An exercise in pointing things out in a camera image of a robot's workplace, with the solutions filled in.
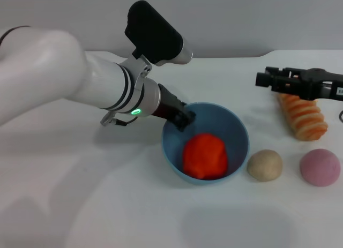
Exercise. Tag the orange toy fruit with stem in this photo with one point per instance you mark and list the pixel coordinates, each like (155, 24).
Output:
(205, 157)

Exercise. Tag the blue bowl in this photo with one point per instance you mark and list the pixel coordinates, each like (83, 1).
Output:
(235, 130)

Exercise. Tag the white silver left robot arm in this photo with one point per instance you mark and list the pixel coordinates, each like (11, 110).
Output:
(53, 71)

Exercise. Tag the orange striped bread roll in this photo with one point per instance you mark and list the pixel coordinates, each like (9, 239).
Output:
(305, 119)

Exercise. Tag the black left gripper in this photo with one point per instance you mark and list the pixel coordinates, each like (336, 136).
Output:
(168, 106)

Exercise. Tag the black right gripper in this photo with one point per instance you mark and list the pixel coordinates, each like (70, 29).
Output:
(313, 83)

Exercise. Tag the pink round bun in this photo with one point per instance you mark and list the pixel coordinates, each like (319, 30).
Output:
(319, 167)

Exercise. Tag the beige round bun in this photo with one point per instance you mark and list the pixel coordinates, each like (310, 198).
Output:
(264, 165)

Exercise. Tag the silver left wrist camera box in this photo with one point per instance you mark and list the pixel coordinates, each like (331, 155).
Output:
(158, 36)

